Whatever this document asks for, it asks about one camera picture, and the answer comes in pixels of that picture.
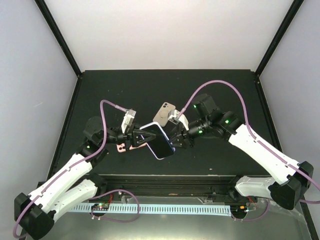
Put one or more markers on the black aluminium front rail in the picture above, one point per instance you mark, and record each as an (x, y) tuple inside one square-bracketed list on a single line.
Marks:
[(175, 185)]

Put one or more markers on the right black frame post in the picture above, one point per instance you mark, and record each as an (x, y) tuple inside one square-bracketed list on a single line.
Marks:
[(282, 29)]

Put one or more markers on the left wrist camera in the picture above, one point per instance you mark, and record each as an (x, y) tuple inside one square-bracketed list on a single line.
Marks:
[(128, 120)]

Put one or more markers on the lavender phone case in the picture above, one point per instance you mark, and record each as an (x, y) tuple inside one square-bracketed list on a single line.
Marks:
[(160, 156)]

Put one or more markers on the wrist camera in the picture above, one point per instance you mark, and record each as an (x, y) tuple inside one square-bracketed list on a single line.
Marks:
[(175, 117), (128, 120)]

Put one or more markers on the light blue slotted cable duct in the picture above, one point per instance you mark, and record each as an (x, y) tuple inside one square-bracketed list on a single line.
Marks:
[(157, 209)]

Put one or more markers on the small circuit board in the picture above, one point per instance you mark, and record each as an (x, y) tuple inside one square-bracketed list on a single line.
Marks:
[(100, 207)]

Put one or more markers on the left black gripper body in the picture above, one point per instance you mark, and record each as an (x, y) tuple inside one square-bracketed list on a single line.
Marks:
[(128, 138)]

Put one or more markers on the pink cased phone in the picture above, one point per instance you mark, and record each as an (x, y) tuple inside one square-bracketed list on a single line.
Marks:
[(121, 148)]

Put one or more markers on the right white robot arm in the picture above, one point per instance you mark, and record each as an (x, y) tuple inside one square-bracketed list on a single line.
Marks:
[(289, 179)]

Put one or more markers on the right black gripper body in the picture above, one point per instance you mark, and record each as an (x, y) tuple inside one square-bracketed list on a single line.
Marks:
[(187, 139)]

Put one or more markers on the black frame post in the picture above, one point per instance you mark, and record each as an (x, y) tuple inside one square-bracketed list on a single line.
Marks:
[(282, 29), (50, 20)]

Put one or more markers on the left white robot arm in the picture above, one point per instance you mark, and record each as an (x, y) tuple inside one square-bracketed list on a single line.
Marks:
[(74, 183)]

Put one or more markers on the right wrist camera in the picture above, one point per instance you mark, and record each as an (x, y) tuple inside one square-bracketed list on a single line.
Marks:
[(175, 117)]

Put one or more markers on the left black frame post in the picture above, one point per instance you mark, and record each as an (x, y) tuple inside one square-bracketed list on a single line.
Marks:
[(50, 20)]

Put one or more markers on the beige cased phone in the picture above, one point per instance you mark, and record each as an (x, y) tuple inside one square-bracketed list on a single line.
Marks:
[(162, 115)]

